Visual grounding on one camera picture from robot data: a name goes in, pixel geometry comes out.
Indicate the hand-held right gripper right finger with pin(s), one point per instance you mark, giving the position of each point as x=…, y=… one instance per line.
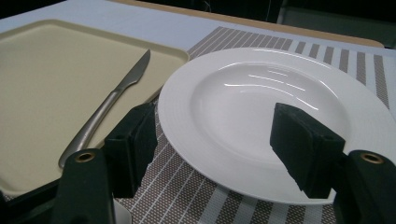
x=305, y=149

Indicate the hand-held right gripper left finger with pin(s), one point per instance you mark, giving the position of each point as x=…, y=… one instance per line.
x=130, y=149

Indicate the silver table knife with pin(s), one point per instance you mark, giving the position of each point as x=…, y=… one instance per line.
x=102, y=109

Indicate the white round plate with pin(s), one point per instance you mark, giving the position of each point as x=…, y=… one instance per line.
x=233, y=118

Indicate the beige plastic tray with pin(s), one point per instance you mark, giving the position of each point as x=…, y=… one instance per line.
x=46, y=93

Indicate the brown striped woven placemat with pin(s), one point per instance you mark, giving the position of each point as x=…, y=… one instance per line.
x=180, y=193

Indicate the white table cover board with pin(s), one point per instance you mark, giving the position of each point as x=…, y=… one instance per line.
x=140, y=21

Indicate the light wooden table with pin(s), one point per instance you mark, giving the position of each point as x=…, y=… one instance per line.
x=249, y=23

